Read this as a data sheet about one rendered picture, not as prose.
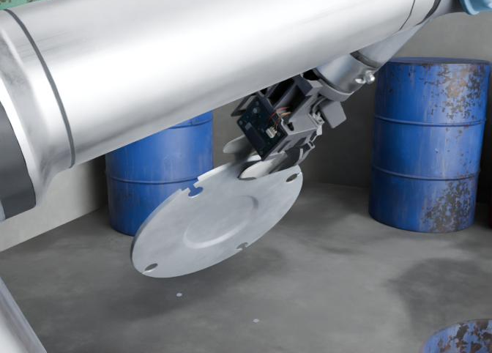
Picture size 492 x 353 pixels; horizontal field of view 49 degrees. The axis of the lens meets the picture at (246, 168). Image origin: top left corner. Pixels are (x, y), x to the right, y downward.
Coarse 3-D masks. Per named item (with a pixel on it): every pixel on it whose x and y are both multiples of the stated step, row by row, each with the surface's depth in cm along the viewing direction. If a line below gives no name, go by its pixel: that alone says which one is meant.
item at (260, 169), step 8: (256, 160) 72; (272, 160) 69; (280, 160) 69; (248, 168) 68; (256, 168) 69; (264, 168) 71; (272, 168) 70; (240, 176) 68; (248, 176) 70; (256, 176) 72
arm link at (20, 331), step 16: (0, 288) 37; (0, 304) 37; (16, 304) 40; (0, 320) 36; (16, 320) 38; (0, 336) 36; (16, 336) 38; (32, 336) 40; (0, 352) 36; (16, 352) 37; (32, 352) 39
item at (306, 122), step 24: (312, 72) 60; (264, 96) 61; (288, 96) 60; (312, 96) 59; (336, 96) 59; (240, 120) 64; (264, 120) 61; (288, 120) 61; (312, 120) 64; (264, 144) 62; (288, 144) 65
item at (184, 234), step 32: (224, 192) 76; (256, 192) 81; (288, 192) 87; (160, 224) 74; (192, 224) 80; (224, 224) 86; (256, 224) 90; (160, 256) 82; (192, 256) 87; (224, 256) 94
